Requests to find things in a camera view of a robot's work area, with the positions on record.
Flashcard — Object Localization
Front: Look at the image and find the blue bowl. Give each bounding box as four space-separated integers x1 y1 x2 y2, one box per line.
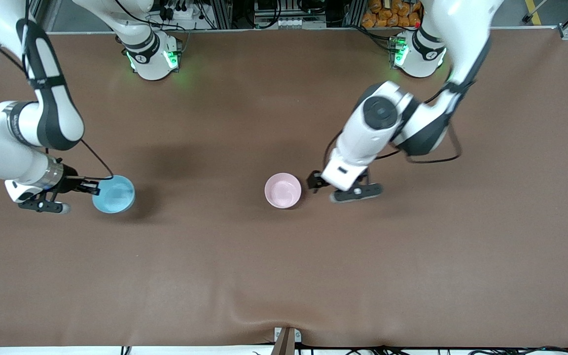
92 175 136 214

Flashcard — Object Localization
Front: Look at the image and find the pink bowl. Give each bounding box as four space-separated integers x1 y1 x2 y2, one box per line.
264 173 303 210

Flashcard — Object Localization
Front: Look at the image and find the brown table mat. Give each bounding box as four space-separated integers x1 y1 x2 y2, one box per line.
0 27 568 348

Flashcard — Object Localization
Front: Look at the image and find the bag of orange items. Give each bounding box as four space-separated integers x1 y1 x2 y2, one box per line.
361 0 422 28

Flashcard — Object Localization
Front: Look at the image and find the grey control box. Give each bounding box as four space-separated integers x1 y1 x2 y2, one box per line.
253 0 328 29

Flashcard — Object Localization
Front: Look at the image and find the white power strip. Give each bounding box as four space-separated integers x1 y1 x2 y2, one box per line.
158 0 206 23

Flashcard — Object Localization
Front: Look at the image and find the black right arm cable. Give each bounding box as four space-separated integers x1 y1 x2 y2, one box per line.
15 0 114 180

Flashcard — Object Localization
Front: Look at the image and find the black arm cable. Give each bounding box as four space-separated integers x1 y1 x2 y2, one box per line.
322 81 463 171
15 0 114 180

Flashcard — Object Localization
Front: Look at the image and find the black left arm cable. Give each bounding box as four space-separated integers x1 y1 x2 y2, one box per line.
322 81 463 171

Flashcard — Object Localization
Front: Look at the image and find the silver table bracket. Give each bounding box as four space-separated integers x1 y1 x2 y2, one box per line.
274 327 302 343

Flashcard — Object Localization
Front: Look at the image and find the brown wooden post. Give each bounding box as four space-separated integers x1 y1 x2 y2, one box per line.
270 328 295 355

